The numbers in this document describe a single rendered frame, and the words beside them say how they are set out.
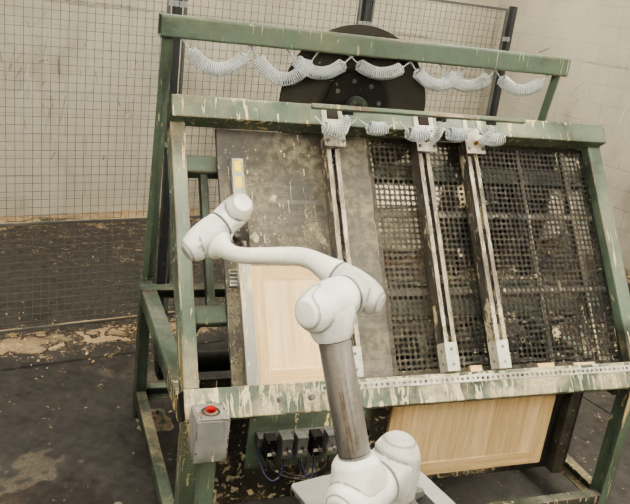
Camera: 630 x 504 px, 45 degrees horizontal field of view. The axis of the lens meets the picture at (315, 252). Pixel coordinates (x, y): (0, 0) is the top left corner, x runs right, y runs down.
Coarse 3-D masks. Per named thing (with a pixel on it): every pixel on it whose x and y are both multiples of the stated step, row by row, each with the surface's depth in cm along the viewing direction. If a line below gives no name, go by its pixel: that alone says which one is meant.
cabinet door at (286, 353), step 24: (264, 288) 311; (288, 288) 315; (264, 312) 308; (288, 312) 312; (264, 336) 306; (288, 336) 309; (264, 360) 303; (288, 360) 307; (312, 360) 310; (264, 384) 300
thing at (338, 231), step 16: (352, 112) 323; (320, 144) 340; (336, 144) 331; (336, 160) 333; (336, 176) 332; (336, 192) 332; (336, 208) 327; (336, 224) 324; (336, 240) 322; (336, 256) 322; (352, 336) 316
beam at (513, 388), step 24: (288, 384) 300; (312, 384) 304; (456, 384) 326; (480, 384) 329; (504, 384) 334; (528, 384) 338; (552, 384) 342; (576, 384) 346; (600, 384) 351; (624, 384) 355; (240, 408) 291; (264, 408) 294; (288, 408) 298; (312, 408) 301
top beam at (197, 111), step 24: (192, 96) 315; (168, 120) 316; (192, 120) 316; (216, 120) 318; (240, 120) 320; (264, 120) 323; (288, 120) 327; (312, 120) 331; (384, 120) 344; (408, 120) 348; (456, 120) 358; (528, 120) 373; (504, 144) 375; (528, 144) 378; (552, 144) 381; (576, 144) 384; (600, 144) 388
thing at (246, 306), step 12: (240, 192) 317; (240, 264) 308; (240, 276) 307; (240, 288) 306; (240, 300) 305; (252, 300) 306; (240, 312) 305; (252, 312) 304; (240, 324) 305; (252, 324) 303; (252, 336) 302; (252, 348) 300; (252, 360) 299; (252, 372) 298; (252, 384) 296
